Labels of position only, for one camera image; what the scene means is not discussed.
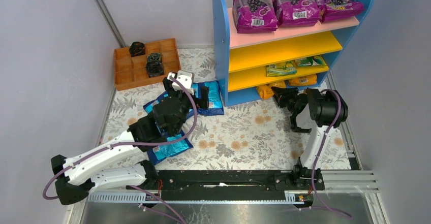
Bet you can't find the orange mango candy bag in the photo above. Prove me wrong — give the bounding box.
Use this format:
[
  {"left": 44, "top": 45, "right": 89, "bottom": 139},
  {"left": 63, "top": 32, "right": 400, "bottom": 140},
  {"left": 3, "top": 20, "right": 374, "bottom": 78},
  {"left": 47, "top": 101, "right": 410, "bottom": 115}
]
[{"left": 256, "top": 81, "right": 287, "bottom": 99}]

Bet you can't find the black tape roll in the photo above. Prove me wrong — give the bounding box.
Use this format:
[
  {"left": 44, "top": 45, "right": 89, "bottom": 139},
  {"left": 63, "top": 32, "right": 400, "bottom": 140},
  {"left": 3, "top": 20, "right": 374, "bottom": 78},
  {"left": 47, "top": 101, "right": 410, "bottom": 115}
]
[
  {"left": 145, "top": 61, "right": 164, "bottom": 78},
  {"left": 129, "top": 41, "right": 145, "bottom": 57},
  {"left": 147, "top": 52, "right": 162, "bottom": 63}
]

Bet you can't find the large blue candy bag front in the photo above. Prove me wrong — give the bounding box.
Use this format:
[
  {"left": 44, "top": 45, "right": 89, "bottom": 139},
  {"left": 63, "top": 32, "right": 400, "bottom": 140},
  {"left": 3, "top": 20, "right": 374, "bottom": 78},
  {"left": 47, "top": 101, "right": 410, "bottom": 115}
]
[{"left": 147, "top": 138, "right": 193, "bottom": 165}]

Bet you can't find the blue candy bag right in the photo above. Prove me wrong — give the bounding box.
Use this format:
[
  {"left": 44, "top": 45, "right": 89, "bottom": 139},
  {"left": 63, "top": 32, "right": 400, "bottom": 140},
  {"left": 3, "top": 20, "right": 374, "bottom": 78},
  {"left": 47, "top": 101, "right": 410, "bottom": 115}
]
[{"left": 192, "top": 80, "right": 224, "bottom": 116}]

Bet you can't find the black tape roll front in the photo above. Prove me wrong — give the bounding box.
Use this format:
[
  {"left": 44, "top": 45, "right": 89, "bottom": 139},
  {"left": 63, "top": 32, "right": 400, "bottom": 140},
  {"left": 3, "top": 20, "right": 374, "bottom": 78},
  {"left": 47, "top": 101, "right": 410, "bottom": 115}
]
[{"left": 145, "top": 61, "right": 164, "bottom": 78}]

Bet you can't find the middle purple candy bag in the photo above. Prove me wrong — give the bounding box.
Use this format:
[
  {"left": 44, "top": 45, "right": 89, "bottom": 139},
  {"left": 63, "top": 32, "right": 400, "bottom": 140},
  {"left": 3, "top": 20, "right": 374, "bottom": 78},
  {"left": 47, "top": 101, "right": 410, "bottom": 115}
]
[{"left": 272, "top": 0, "right": 320, "bottom": 27}]

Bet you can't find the blue candy bag middle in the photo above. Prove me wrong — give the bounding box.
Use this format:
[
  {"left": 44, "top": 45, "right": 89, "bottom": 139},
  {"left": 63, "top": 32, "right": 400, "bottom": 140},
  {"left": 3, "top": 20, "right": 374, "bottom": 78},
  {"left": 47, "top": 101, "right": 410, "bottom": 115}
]
[{"left": 143, "top": 92, "right": 169, "bottom": 114}]

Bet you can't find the black tape roll back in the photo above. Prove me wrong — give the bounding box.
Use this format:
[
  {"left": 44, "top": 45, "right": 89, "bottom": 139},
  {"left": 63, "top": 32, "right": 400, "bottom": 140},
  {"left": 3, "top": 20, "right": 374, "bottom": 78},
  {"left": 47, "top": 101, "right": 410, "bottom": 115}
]
[{"left": 129, "top": 41, "right": 145, "bottom": 57}]

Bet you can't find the blue shelf unit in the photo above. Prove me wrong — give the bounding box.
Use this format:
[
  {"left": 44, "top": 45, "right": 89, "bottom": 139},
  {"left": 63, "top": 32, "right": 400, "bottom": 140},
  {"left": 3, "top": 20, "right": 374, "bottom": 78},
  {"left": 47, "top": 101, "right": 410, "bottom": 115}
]
[{"left": 212, "top": 0, "right": 374, "bottom": 106}]

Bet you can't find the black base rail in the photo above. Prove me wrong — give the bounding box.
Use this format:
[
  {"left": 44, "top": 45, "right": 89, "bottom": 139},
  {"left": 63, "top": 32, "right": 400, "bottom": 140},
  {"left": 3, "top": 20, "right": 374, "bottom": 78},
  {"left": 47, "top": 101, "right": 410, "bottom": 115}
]
[{"left": 139, "top": 170, "right": 313, "bottom": 202}]

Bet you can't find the orange candy bag under shelf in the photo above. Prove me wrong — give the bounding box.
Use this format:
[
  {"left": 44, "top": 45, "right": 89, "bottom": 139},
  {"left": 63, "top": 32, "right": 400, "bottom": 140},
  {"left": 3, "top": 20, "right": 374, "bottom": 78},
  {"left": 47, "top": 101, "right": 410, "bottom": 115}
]
[{"left": 288, "top": 74, "right": 317, "bottom": 86}]

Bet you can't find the floral table mat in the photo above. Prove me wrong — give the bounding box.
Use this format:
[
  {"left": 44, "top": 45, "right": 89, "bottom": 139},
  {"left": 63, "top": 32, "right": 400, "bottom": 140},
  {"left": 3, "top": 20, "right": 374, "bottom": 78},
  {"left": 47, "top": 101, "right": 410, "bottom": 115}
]
[{"left": 95, "top": 48, "right": 349, "bottom": 171}]

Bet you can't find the left purple candy bag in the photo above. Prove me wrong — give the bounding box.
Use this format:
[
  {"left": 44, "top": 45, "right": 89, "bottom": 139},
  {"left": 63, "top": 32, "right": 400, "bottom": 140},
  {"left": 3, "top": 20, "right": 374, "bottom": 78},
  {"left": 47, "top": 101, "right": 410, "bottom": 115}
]
[{"left": 232, "top": 0, "right": 278, "bottom": 34}]

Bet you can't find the right purple candy bag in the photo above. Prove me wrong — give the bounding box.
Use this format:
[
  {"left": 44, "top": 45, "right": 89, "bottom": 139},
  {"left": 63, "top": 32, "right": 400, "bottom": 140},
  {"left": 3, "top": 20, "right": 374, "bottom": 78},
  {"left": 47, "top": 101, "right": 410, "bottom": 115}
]
[{"left": 315, "top": 0, "right": 365, "bottom": 23}]

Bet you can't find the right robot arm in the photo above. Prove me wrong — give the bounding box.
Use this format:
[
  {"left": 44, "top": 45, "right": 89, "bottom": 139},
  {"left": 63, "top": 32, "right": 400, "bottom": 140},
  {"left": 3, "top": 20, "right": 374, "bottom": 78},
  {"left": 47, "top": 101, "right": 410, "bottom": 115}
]
[{"left": 271, "top": 86, "right": 349, "bottom": 190}]

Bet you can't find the yellow green Fox's candy bag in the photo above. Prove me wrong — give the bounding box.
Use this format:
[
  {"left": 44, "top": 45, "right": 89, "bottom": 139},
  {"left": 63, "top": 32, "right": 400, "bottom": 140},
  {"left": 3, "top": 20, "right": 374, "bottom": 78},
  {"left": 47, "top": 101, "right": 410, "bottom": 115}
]
[{"left": 266, "top": 61, "right": 297, "bottom": 77}]

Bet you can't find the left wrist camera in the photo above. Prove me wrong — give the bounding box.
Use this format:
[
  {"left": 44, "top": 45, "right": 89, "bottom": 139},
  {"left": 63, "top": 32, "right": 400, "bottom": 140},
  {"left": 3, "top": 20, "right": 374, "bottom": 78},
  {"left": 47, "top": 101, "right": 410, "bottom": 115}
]
[{"left": 167, "top": 70, "right": 195, "bottom": 95}]

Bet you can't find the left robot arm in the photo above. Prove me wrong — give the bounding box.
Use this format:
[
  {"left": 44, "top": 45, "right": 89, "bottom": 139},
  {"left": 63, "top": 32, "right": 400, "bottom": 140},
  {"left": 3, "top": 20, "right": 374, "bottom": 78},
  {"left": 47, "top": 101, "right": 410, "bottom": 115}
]
[{"left": 43, "top": 71, "right": 210, "bottom": 205}]

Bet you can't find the black tape roll middle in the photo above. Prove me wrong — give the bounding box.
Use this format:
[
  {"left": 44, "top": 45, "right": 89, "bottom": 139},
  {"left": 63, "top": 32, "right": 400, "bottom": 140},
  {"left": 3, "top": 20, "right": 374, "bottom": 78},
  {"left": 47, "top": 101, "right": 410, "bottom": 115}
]
[{"left": 147, "top": 52, "right": 162, "bottom": 63}]

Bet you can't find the wooden compartment tray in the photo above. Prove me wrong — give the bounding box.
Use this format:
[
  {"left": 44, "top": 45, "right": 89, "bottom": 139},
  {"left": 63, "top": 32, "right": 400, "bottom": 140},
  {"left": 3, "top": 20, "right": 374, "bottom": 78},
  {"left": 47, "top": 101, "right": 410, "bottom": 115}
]
[{"left": 114, "top": 38, "right": 181, "bottom": 91}]

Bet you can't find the purple candy bag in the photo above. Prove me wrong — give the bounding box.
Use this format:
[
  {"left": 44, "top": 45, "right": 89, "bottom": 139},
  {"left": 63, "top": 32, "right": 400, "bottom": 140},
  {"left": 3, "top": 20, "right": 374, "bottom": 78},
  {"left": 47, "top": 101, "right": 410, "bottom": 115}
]
[
  {"left": 272, "top": 0, "right": 320, "bottom": 27},
  {"left": 315, "top": 0, "right": 365, "bottom": 23},
  {"left": 232, "top": 0, "right": 278, "bottom": 34}
]

